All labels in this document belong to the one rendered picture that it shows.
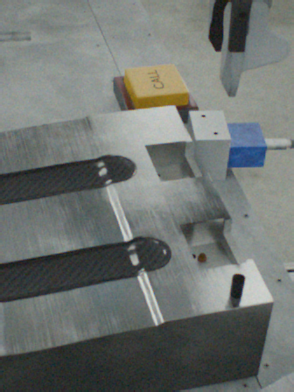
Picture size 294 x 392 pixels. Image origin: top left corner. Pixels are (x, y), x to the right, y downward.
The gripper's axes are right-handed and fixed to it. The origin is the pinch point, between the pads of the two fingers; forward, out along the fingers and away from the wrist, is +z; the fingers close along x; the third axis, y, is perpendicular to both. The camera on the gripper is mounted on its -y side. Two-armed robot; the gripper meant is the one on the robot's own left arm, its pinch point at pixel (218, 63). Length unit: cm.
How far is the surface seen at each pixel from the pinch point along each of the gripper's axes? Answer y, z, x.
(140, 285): -9.5, 3.9, -24.6
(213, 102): 31, 94, 127
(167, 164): -5.2, 6.4, -7.3
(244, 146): 3.5, 8.7, -1.9
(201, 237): -3.7, 5.5, -18.0
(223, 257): -2.0, 6.3, -19.7
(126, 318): -10.8, 4.0, -27.7
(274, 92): 50, 94, 132
